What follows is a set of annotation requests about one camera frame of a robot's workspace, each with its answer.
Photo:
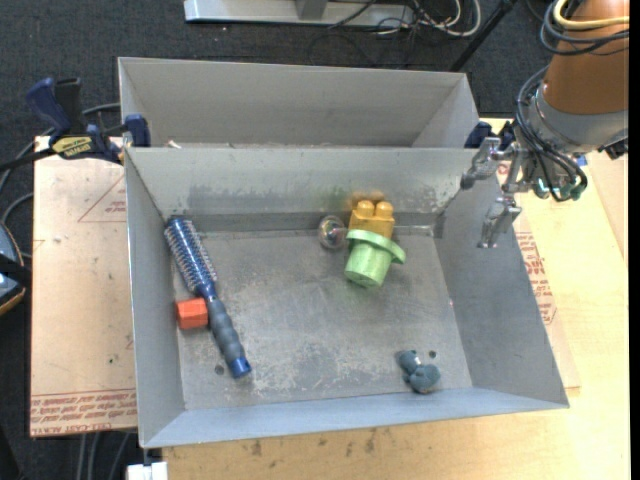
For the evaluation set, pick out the blue round hairbrush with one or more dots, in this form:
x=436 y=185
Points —
x=200 y=278

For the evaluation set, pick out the grey-blue toy animal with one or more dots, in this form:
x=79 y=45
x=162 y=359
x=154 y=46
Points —
x=421 y=374

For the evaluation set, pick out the green plastic toy cup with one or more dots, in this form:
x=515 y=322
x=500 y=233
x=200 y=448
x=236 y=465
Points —
x=367 y=264

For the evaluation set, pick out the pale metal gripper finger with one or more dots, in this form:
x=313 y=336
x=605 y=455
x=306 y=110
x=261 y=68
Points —
x=481 y=163
x=497 y=220

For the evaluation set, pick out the orange small block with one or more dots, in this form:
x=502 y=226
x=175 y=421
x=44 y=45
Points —
x=190 y=313

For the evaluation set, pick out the brown cardboard board red print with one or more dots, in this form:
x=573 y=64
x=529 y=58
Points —
x=80 y=278

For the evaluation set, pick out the grey metal bin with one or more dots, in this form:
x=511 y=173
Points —
x=320 y=313

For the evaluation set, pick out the yellow toy building block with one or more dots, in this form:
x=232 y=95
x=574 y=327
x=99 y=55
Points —
x=371 y=220

